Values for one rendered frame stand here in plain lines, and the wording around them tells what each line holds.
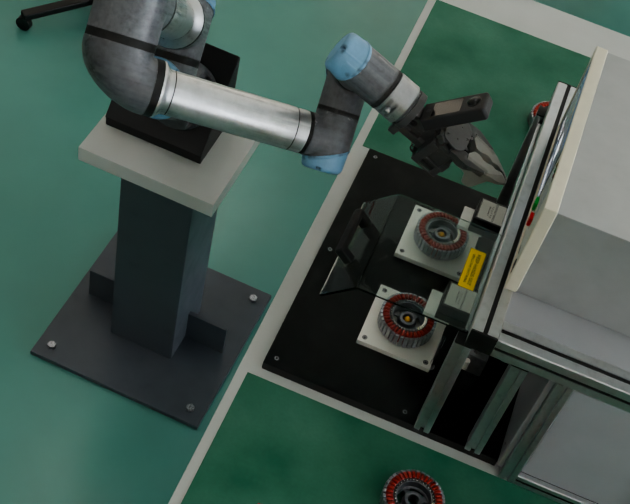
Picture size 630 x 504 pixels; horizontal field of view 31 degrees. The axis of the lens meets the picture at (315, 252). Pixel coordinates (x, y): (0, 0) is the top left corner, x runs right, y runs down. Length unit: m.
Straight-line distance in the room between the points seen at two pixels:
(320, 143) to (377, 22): 2.23
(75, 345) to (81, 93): 0.96
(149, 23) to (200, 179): 0.67
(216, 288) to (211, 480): 1.23
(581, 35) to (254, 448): 1.54
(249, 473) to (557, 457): 0.54
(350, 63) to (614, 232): 0.49
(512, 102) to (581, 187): 1.01
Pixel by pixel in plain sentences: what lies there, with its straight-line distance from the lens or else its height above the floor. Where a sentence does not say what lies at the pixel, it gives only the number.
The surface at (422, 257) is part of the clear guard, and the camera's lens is 1.97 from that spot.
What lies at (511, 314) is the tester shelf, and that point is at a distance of 1.88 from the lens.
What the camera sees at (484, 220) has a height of 0.92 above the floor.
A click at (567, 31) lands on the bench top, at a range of 3.10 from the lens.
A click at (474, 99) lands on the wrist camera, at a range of 1.85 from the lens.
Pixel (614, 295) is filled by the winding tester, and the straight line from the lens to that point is 1.88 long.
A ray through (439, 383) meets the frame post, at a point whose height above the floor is 0.93.
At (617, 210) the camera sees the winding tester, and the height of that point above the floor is 1.32.
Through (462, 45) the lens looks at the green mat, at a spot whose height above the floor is 0.75.
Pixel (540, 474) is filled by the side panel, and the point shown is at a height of 0.79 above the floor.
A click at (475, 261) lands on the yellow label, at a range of 2.00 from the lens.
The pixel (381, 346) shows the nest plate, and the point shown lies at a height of 0.78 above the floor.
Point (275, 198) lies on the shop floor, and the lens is 3.44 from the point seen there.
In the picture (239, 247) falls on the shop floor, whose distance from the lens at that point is 3.29.
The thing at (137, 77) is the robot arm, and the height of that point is 1.29.
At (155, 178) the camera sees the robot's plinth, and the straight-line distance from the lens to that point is 2.42.
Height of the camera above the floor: 2.53
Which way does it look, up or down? 50 degrees down
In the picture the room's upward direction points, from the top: 16 degrees clockwise
